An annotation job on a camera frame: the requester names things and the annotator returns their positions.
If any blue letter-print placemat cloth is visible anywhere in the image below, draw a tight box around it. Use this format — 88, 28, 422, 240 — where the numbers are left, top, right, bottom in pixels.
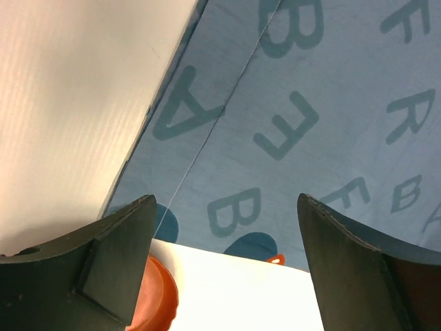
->
107, 0, 440, 269

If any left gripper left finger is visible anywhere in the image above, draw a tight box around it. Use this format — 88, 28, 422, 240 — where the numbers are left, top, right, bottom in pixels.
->
1, 195, 157, 331

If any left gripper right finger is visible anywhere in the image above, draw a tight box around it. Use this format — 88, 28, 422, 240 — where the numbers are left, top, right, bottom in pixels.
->
297, 194, 440, 330

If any red round plate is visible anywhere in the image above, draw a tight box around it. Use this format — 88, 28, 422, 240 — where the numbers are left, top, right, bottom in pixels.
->
125, 255, 178, 331

